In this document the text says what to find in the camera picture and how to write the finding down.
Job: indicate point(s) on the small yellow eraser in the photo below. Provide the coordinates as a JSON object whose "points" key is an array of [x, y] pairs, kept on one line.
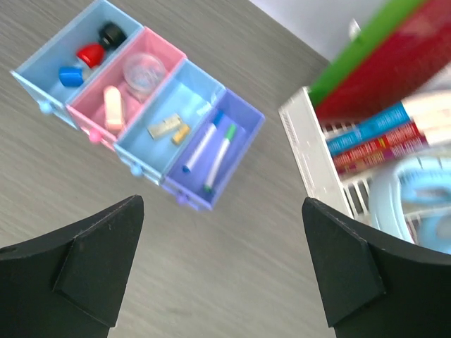
{"points": [[181, 134]]}

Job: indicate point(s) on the red blue book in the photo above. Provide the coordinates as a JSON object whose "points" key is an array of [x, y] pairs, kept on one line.
{"points": [[416, 106]]}

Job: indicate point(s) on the blue headphones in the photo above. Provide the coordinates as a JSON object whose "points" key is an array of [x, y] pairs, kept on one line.
{"points": [[410, 200]]}

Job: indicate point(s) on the beige eraser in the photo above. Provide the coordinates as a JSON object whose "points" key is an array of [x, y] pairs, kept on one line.
{"points": [[165, 126]]}

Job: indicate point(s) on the pink drawer box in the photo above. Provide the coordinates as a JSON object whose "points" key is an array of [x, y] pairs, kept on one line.
{"points": [[87, 109]]}

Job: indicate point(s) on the green capped white marker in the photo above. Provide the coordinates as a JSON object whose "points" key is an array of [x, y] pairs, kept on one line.
{"points": [[209, 183]]}

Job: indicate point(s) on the white desk file organizer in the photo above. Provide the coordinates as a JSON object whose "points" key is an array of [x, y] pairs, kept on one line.
{"points": [[360, 195]]}

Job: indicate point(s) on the blue capped white marker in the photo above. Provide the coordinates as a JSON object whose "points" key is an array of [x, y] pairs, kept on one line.
{"points": [[199, 150]]}

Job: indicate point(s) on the red board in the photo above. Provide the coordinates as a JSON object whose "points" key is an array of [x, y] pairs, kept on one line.
{"points": [[417, 50]]}

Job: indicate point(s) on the light blue drawer box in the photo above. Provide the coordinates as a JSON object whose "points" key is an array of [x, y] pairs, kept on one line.
{"points": [[38, 75], [191, 93]]}

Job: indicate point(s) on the green board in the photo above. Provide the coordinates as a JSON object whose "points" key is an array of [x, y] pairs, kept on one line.
{"points": [[374, 33]]}

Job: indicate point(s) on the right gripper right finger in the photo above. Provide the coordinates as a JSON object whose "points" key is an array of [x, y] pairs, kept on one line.
{"points": [[373, 284]]}

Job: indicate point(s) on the blue glue bottle grey cap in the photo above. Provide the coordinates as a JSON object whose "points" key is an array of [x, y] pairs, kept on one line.
{"points": [[73, 76]]}

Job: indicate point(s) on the red glue bottle black cap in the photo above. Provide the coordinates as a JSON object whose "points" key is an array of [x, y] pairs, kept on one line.
{"points": [[111, 36]]}

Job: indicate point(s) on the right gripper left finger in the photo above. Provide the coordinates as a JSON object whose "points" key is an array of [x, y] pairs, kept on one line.
{"points": [[71, 282]]}

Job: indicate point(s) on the purple drawer box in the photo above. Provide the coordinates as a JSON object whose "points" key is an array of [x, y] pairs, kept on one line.
{"points": [[202, 171]]}

